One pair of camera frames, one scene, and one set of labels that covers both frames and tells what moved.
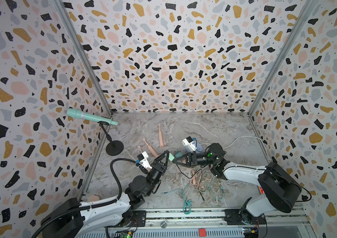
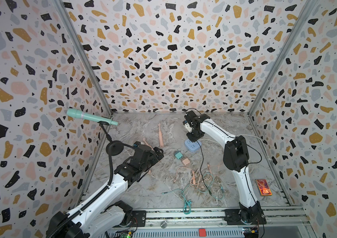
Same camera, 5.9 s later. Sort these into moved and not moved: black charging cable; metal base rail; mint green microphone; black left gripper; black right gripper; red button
Moved: black right gripper; black left gripper; black charging cable
Not moved: metal base rail; red button; mint green microphone
